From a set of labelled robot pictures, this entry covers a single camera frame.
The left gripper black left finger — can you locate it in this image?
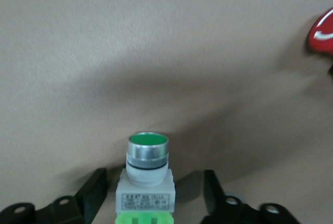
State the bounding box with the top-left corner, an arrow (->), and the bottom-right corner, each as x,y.
0,168 -> 108,224

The brown table cover sheet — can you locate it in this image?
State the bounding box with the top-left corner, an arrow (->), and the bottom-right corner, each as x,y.
0,0 -> 333,224

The green push button white body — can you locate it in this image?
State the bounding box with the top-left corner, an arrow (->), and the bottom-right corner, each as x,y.
115,131 -> 174,224

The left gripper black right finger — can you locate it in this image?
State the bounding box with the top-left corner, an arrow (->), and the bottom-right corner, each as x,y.
200,169 -> 301,224

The red mushroom button tan body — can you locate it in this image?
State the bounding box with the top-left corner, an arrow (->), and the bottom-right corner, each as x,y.
308,7 -> 333,77

